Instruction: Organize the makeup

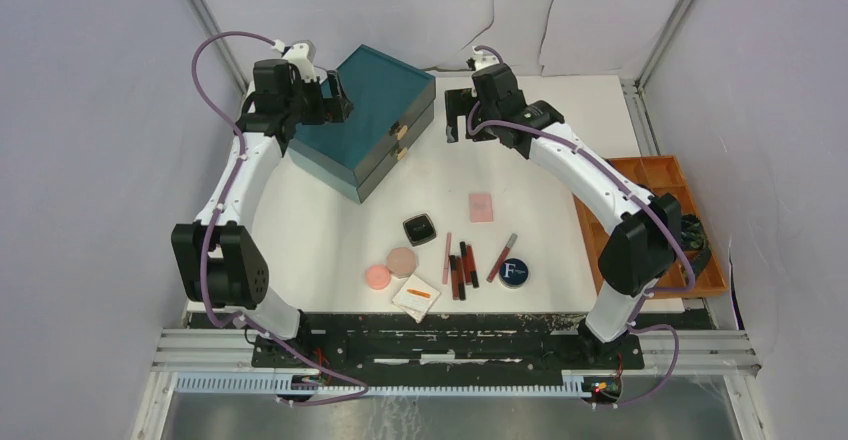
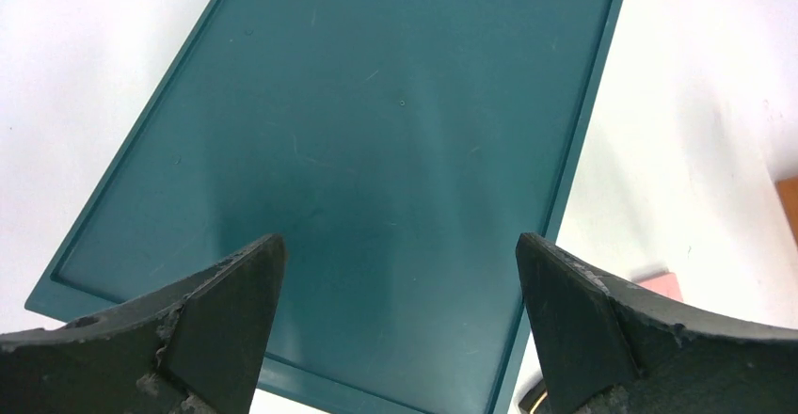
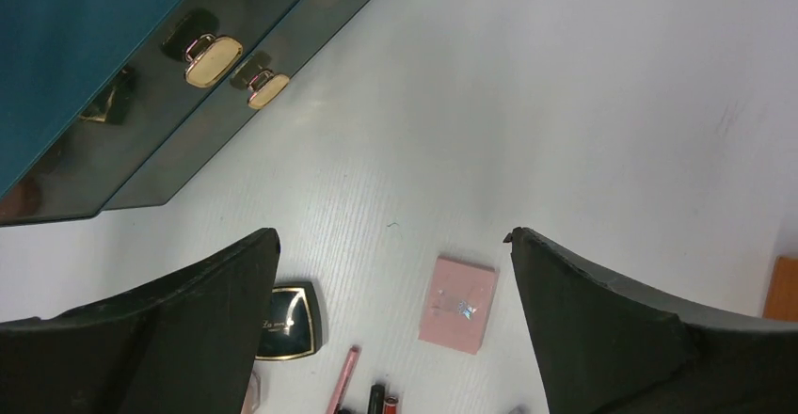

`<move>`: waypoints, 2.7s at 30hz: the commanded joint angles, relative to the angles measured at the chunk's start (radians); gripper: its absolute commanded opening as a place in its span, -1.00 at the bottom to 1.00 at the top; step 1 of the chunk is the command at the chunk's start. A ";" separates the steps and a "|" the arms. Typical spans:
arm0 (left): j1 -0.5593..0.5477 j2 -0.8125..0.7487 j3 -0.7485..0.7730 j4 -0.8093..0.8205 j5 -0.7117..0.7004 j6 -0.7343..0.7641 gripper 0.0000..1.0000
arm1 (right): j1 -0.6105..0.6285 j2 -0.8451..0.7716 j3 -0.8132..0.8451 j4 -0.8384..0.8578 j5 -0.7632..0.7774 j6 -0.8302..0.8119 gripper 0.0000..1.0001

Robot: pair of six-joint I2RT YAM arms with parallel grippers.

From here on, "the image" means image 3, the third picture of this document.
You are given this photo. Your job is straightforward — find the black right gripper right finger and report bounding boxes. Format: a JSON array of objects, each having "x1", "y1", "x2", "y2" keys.
[{"x1": 505, "y1": 227, "x2": 797, "y2": 413}]

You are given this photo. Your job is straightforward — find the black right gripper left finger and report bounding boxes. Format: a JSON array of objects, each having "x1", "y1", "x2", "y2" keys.
[{"x1": 1, "y1": 228, "x2": 280, "y2": 413}]

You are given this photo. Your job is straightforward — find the pink square palette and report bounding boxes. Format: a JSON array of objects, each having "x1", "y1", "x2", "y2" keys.
[{"x1": 418, "y1": 256, "x2": 498, "y2": 355}]

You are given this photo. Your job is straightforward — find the pink lip pencil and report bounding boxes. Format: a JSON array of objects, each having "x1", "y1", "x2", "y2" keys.
[{"x1": 325, "y1": 345, "x2": 360, "y2": 414}]

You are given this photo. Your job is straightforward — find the black lipstick tube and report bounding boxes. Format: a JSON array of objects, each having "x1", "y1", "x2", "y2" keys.
[{"x1": 366, "y1": 383, "x2": 386, "y2": 414}]

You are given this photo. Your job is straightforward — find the red lipstick tube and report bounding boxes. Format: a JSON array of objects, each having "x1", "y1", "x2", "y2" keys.
[{"x1": 382, "y1": 396, "x2": 399, "y2": 414}]

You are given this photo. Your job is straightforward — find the clear smoked drawer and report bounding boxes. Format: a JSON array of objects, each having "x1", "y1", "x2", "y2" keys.
[
  {"x1": 0, "y1": 0, "x2": 338, "y2": 228},
  {"x1": 107, "y1": 0, "x2": 370, "y2": 210}
]

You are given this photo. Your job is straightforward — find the black gold compact case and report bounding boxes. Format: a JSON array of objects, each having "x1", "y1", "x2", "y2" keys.
[{"x1": 255, "y1": 281, "x2": 324, "y2": 361}]

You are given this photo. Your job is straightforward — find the orange compartment tray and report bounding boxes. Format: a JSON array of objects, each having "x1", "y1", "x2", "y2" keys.
[{"x1": 762, "y1": 256, "x2": 797, "y2": 322}]

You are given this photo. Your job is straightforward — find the teal drawer organizer box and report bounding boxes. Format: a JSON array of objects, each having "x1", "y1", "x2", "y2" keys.
[{"x1": 1, "y1": 0, "x2": 182, "y2": 192}]

